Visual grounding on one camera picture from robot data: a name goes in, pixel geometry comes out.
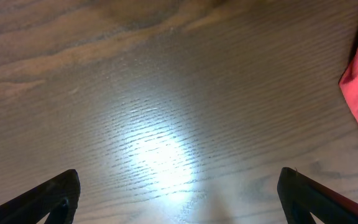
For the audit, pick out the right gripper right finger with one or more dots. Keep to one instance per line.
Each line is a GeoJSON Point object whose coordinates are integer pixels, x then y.
{"type": "Point", "coordinates": [303, 198]}

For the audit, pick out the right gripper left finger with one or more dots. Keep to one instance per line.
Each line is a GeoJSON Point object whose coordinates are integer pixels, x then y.
{"type": "Point", "coordinates": [57, 199]}

